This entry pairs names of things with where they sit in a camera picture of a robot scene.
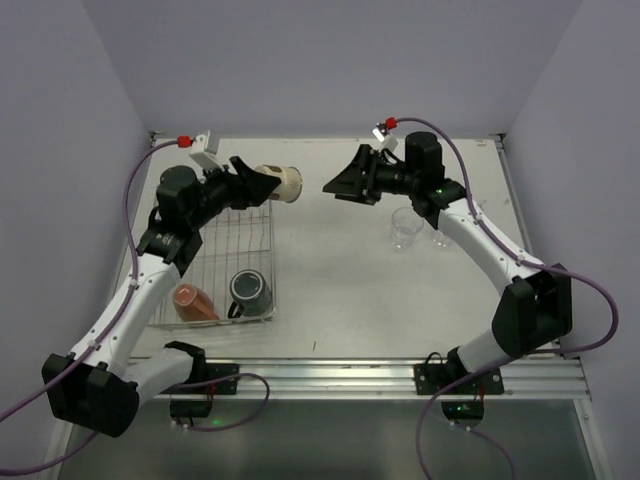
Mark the faceted clear glass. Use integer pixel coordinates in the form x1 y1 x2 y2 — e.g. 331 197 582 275
390 207 425 251

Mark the small clear glass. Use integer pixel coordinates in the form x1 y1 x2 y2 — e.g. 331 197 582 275
430 230 453 249

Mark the dark green mug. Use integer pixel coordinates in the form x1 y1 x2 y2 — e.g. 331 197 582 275
227 269 273 319

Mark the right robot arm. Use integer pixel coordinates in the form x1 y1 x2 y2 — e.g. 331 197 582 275
323 132 573 388

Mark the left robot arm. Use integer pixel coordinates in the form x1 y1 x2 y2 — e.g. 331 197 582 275
42 156 282 438

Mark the orange plastic cup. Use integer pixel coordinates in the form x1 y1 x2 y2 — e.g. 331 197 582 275
172 284 219 322

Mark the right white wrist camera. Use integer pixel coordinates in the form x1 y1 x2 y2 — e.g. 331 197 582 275
372 124 398 152

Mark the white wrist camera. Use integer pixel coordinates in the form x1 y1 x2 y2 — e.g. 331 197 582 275
188 130 221 170
372 124 398 152

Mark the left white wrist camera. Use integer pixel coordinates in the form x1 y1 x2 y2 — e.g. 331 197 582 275
188 130 221 170

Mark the chrome wire dish rack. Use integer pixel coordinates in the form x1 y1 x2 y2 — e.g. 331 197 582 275
149 202 276 330

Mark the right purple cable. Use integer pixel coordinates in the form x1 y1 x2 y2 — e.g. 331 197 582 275
379 115 620 480

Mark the purple cable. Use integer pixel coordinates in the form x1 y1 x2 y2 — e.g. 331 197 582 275
379 115 620 480
0 134 194 474

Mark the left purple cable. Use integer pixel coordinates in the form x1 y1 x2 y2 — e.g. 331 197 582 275
0 134 194 474

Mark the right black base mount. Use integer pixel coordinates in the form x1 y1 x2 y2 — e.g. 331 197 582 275
413 349 505 427

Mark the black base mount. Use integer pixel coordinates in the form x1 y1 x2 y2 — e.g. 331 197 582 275
166 361 239 425
413 349 505 427

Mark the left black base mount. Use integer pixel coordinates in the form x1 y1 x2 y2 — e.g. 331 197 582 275
166 361 239 425

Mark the aluminium rail frame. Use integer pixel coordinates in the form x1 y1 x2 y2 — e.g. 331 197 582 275
48 359 614 479

